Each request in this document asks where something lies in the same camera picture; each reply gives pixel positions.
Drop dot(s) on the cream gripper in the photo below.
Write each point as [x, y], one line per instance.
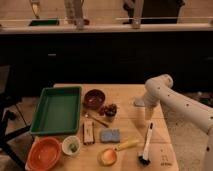
[149, 111]

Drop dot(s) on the light blue towel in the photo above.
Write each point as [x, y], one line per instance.
[139, 102]

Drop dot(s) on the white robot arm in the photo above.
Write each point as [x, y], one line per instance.
[159, 89]

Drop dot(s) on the green plastic tray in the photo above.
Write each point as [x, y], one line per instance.
[58, 111]

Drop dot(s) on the dark green background tray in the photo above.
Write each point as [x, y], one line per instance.
[51, 22]

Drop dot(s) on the bunch of dark grapes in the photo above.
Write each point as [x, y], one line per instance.
[108, 110]

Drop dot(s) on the blue sponge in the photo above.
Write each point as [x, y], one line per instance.
[110, 136]

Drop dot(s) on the black white dish brush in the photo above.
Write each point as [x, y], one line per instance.
[143, 156]

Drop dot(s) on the dark red bowl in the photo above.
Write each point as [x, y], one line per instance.
[94, 99]

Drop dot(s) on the wooden rectangular block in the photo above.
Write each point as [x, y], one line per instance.
[88, 132]

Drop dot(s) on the small white cup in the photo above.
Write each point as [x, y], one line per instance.
[71, 146]

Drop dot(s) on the orange bowl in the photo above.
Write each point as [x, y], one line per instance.
[44, 154]

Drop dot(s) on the black chair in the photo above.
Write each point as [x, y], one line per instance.
[8, 99]

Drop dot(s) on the yellow handled orange scoop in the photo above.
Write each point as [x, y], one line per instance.
[108, 156]

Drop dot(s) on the wooden handled spoon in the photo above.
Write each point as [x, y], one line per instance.
[87, 115]

